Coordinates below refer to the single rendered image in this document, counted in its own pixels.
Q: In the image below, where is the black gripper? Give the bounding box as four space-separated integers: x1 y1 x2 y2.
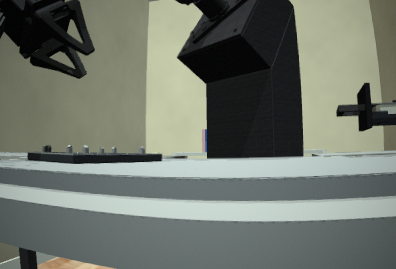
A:
19 0 95 79

